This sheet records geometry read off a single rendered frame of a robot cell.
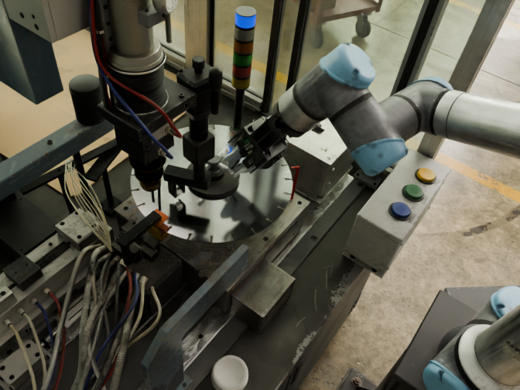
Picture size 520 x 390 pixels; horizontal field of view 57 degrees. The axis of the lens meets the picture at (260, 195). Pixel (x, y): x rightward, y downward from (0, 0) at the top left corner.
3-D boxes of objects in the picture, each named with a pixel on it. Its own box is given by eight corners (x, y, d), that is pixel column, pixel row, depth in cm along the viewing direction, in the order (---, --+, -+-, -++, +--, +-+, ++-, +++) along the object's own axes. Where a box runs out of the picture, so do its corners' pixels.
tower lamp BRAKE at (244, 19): (243, 16, 108) (244, 3, 105) (259, 24, 106) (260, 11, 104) (230, 23, 105) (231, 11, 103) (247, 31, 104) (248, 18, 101)
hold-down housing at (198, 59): (202, 144, 87) (202, 44, 72) (219, 158, 85) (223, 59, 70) (178, 157, 84) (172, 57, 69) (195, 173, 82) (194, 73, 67)
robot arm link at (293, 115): (307, 76, 81) (336, 115, 81) (290, 92, 84) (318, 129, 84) (284, 88, 75) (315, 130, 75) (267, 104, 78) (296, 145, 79)
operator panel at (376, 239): (392, 188, 130) (410, 147, 119) (429, 208, 126) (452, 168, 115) (341, 254, 114) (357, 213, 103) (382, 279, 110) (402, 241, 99)
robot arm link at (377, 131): (434, 137, 73) (395, 77, 74) (388, 168, 68) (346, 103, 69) (401, 156, 80) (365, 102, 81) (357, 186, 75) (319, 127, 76)
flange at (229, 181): (179, 191, 95) (178, 183, 93) (193, 154, 103) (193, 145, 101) (234, 202, 95) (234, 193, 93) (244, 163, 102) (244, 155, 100)
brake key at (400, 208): (394, 204, 107) (397, 198, 105) (410, 213, 105) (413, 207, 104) (386, 215, 105) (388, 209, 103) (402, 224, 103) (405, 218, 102)
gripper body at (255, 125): (224, 142, 86) (263, 105, 77) (251, 127, 92) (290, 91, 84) (249, 177, 86) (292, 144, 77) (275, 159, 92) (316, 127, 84)
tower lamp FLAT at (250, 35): (242, 29, 110) (243, 17, 108) (258, 37, 109) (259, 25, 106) (230, 36, 108) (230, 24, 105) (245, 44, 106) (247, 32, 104)
